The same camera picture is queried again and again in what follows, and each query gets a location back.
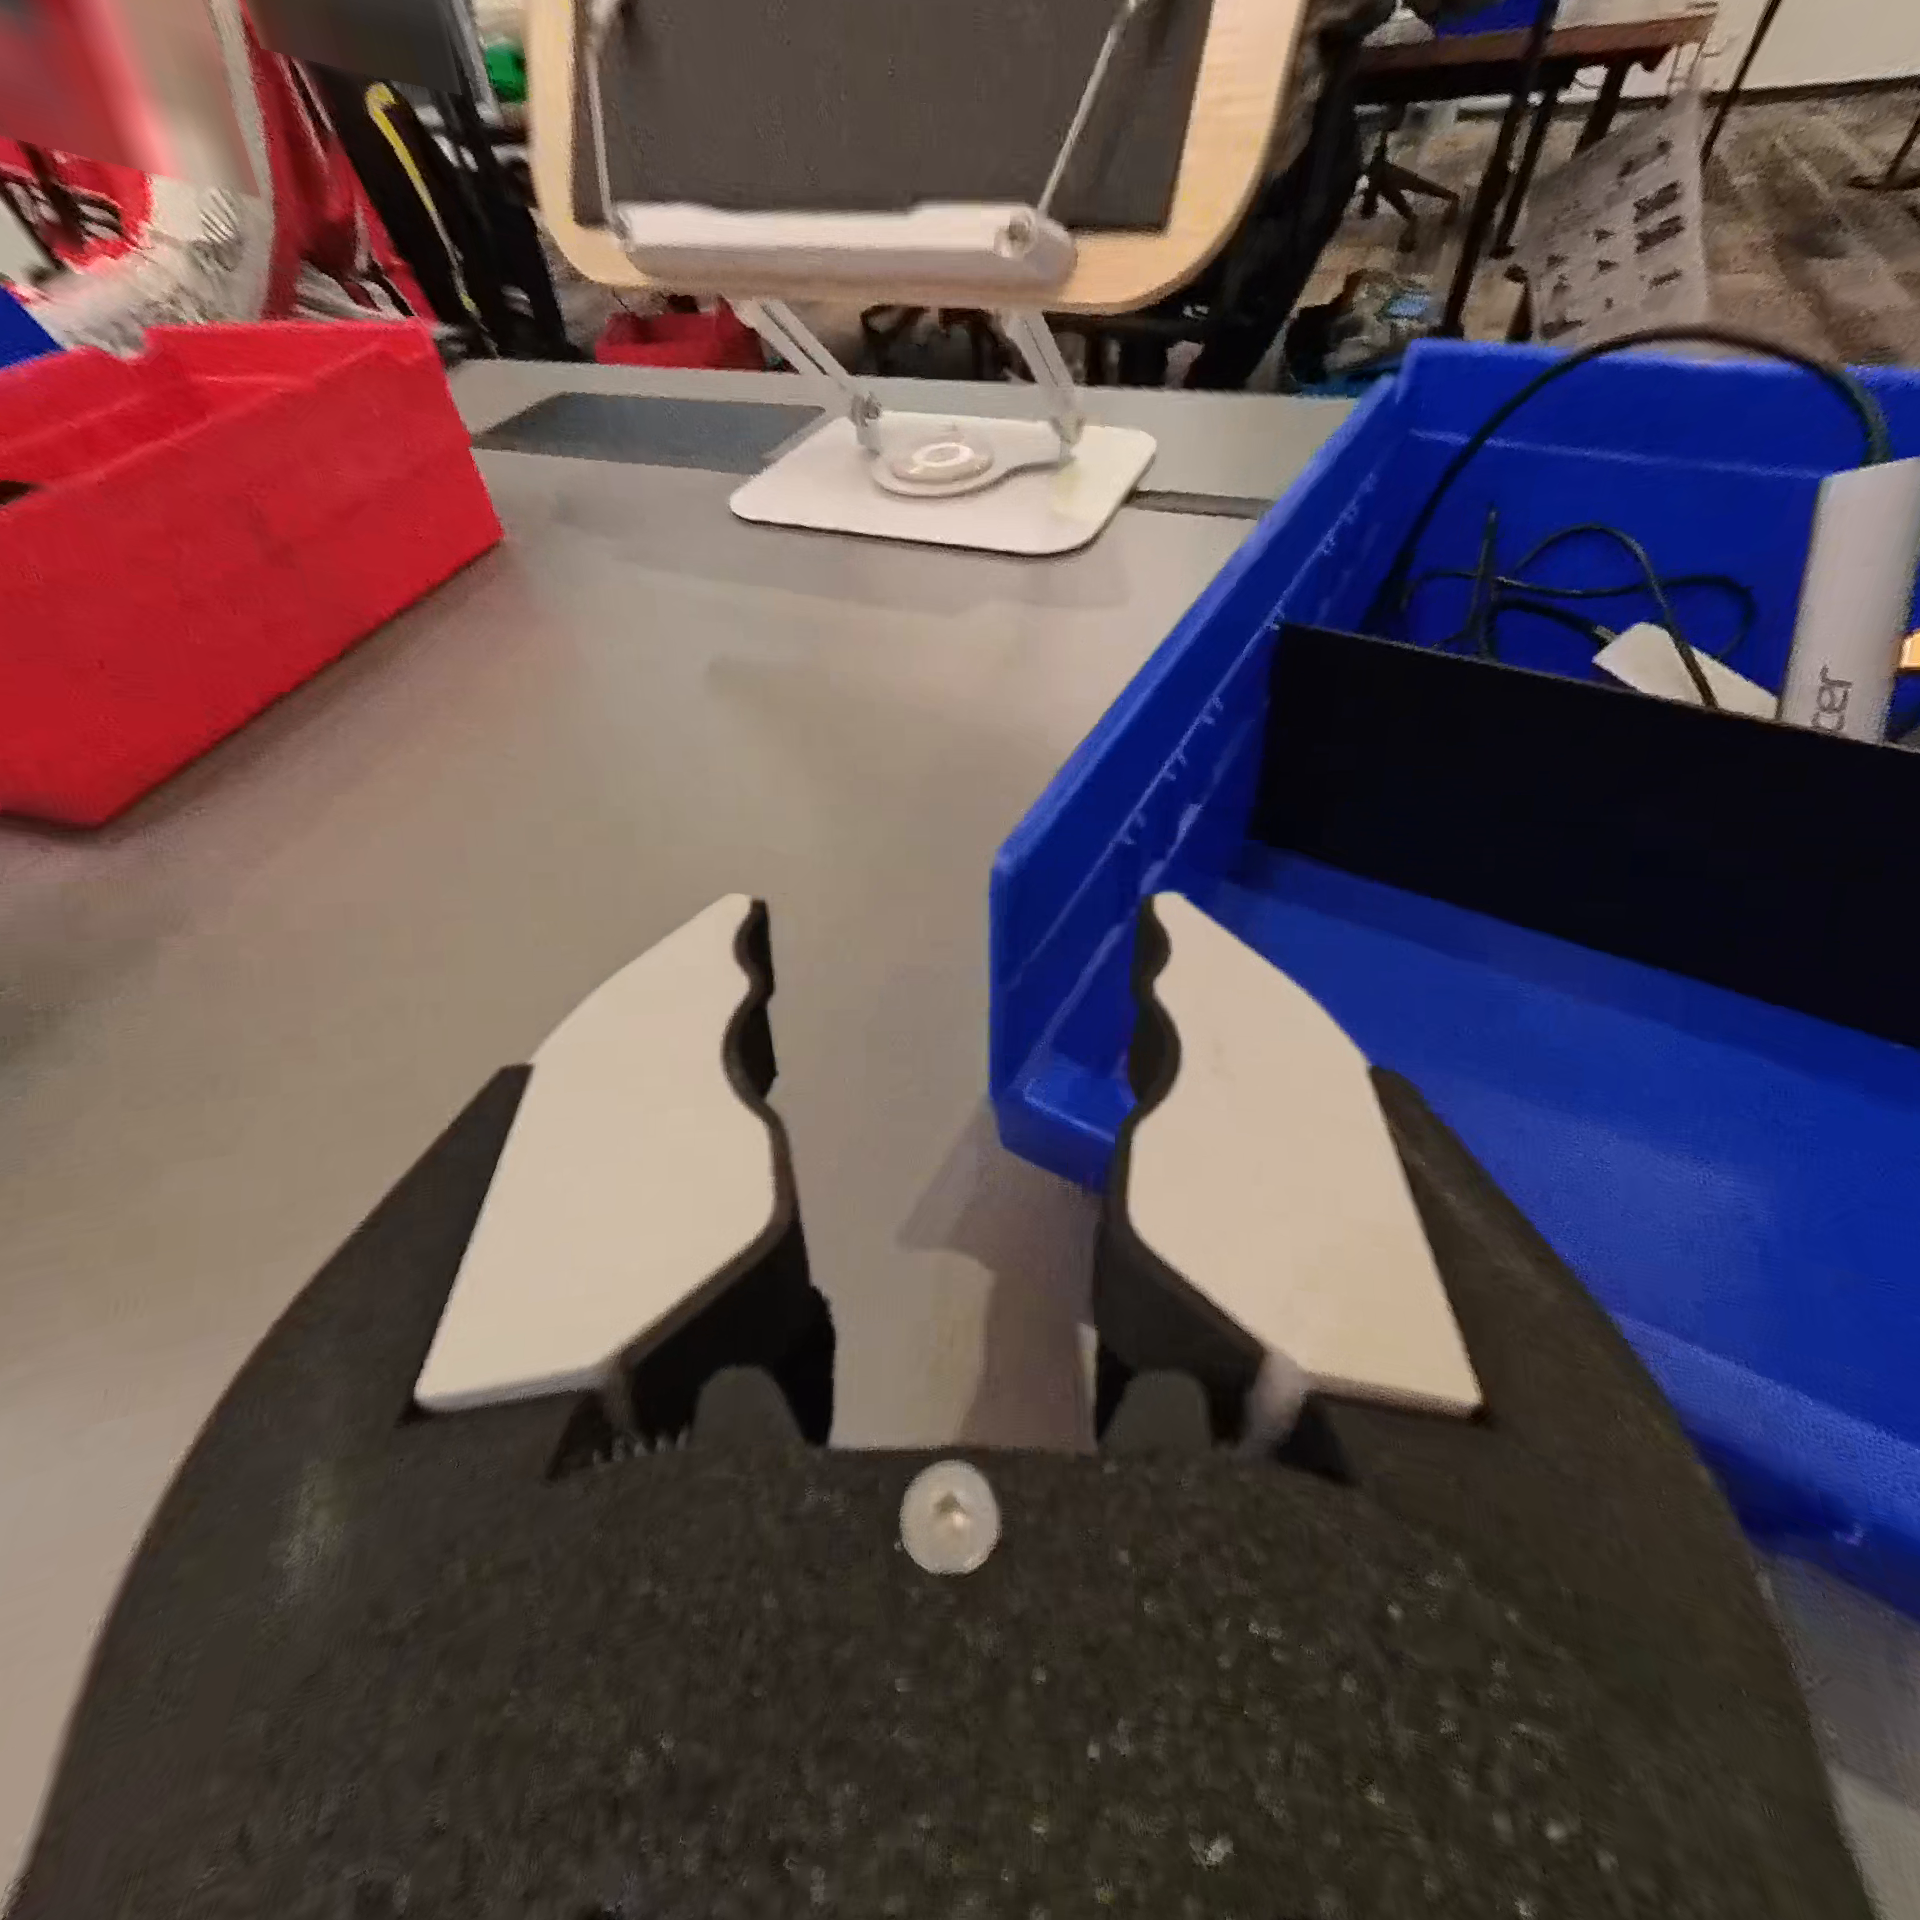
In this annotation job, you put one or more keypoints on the blue plastic bin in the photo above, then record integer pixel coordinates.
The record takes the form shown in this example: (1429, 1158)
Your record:
(1680, 1260)

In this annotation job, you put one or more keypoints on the red plastic bin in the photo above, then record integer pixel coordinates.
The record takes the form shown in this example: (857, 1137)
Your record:
(210, 570)

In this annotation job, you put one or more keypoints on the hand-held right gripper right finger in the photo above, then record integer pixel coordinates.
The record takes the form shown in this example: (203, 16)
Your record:
(1291, 1201)

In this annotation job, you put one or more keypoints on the wooden background table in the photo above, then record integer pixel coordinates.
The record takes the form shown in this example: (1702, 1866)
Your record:
(1531, 46)

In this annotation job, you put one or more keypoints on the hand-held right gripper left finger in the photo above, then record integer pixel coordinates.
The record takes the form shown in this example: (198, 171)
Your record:
(617, 1201)

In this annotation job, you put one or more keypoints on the red white printed bag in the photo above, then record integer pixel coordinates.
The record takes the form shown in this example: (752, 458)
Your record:
(150, 181)

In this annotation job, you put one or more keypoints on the grey desk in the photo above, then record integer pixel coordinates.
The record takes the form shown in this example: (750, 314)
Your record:
(600, 811)

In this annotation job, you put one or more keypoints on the white folding stand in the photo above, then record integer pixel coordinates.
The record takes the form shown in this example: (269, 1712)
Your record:
(960, 481)

